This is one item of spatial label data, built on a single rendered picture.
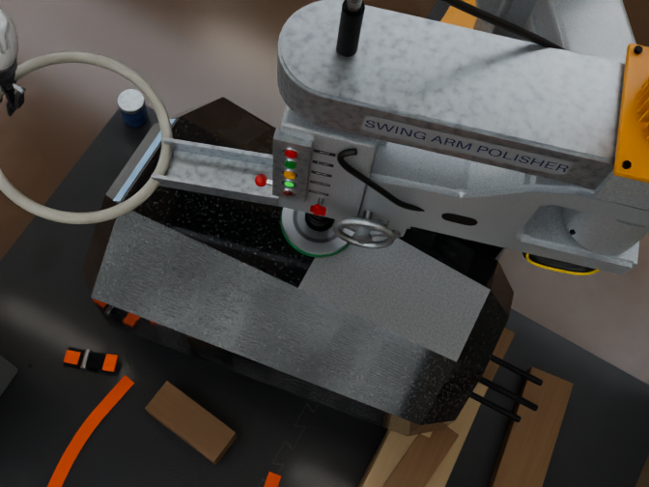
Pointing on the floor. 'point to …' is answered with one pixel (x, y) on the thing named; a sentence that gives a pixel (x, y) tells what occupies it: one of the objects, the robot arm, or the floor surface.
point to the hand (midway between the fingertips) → (4, 101)
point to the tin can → (132, 107)
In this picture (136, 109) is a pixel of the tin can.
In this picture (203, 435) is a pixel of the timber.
